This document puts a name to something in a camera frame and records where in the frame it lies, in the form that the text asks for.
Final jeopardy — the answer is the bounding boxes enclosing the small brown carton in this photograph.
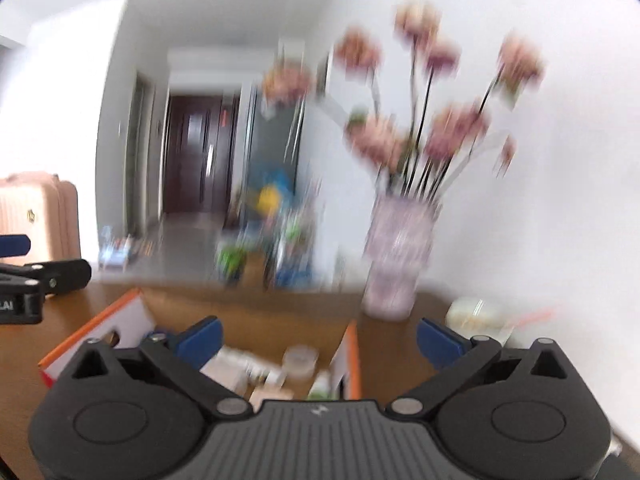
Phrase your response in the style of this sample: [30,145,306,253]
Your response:
[245,252,268,286]

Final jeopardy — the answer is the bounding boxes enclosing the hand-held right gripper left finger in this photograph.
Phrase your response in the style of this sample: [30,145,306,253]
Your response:
[62,316,253,420]

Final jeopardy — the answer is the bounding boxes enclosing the pink textured vase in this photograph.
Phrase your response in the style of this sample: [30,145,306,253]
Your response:
[361,195,438,321]

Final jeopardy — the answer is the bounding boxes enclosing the small colourful toy pile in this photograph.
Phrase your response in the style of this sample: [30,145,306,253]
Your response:
[97,232,136,266]

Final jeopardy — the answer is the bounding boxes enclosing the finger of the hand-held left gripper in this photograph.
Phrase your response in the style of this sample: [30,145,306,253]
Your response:
[0,259,92,295]
[0,234,31,259]

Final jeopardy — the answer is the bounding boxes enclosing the pink artificial flowers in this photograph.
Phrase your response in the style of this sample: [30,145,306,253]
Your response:
[262,2,546,201]

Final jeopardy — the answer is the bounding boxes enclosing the grey refrigerator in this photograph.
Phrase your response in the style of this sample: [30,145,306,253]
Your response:
[240,85,306,226]

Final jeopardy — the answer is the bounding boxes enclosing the green snack packets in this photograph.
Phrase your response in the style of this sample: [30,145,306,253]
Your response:
[217,245,248,281]

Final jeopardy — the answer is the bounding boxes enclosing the green white small bottle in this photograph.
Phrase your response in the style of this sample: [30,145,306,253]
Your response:
[307,370,335,402]

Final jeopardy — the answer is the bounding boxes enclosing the white bowl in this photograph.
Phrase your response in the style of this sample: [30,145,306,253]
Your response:
[445,297,513,343]

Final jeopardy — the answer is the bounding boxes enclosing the pink suitcase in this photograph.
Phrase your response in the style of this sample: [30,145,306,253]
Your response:
[0,172,81,266]

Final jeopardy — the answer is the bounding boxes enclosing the cardboard box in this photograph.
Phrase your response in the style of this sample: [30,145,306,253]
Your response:
[39,288,362,401]

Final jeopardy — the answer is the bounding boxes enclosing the yellow toy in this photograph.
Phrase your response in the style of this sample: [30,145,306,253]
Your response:
[257,185,281,211]

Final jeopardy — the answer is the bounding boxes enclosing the orange straw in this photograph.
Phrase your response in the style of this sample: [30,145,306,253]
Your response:
[515,310,556,328]

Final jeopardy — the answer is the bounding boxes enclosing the dark brown door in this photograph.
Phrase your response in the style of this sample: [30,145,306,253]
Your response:
[162,95,241,218]

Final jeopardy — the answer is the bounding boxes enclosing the white round container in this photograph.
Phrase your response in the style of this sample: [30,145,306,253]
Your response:
[282,345,320,378]

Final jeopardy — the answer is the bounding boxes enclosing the white plastic bottle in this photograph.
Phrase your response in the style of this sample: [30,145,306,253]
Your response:
[200,347,283,386]

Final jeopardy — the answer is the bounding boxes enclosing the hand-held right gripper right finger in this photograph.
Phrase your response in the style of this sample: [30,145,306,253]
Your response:
[387,317,576,421]

